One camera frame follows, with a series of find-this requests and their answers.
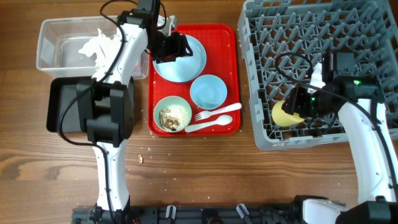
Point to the clear plastic waste bin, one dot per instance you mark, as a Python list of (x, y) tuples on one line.
[(60, 41)]

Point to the green bowl with food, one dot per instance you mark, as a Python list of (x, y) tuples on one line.
[(172, 114)]

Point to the grey dishwasher rack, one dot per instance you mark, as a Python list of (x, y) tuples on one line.
[(293, 35)]

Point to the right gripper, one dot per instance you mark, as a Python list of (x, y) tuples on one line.
[(292, 104)]

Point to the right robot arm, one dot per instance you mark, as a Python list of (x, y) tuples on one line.
[(358, 103)]

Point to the black waste tray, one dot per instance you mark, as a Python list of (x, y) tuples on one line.
[(62, 91)]

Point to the light blue plate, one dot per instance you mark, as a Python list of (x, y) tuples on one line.
[(184, 69)]

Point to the white napkin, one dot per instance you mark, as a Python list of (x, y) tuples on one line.
[(105, 48)]

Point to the light blue bowl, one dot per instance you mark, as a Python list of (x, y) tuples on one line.
[(208, 92)]

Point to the white plastic spoon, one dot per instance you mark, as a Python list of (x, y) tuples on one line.
[(221, 120)]

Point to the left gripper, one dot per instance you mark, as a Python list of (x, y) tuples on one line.
[(178, 48)]

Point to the white plastic fork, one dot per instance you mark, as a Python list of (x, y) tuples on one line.
[(206, 114)]

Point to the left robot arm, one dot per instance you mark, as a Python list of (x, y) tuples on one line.
[(105, 107)]

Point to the yellow plastic cup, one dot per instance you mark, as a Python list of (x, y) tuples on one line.
[(283, 119)]

